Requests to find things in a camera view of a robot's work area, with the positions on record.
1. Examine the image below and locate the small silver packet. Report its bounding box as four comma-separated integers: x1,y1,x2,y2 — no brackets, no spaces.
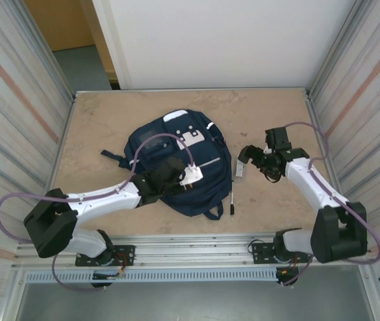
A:
235,159,247,180

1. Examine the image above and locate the navy blue backpack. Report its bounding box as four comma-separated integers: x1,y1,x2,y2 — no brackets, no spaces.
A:
100,108,233,221

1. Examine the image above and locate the brown wooden door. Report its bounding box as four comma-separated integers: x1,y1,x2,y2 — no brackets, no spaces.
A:
24,0,119,81

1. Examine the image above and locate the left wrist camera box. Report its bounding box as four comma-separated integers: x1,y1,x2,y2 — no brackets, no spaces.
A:
178,165,205,187

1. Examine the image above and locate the aluminium table side rail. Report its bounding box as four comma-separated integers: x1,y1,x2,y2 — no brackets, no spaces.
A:
305,88,357,239
35,92,77,242

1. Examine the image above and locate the aluminium rail frame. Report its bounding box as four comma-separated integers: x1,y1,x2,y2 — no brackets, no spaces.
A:
11,233,377,268

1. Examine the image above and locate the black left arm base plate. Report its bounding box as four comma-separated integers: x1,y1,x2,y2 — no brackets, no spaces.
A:
75,245,136,268

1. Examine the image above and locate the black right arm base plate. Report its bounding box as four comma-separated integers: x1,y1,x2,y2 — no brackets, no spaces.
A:
252,241,312,265

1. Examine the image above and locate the grey slotted cable duct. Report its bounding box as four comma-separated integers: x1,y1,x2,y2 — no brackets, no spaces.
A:
25,270,280,282

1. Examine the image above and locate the aluminium frame post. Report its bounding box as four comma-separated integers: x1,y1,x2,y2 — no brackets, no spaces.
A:
309,0,378,98
22,0,77,101

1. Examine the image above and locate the white door frame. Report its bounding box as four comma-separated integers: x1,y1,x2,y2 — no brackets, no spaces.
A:
92,0,133,90

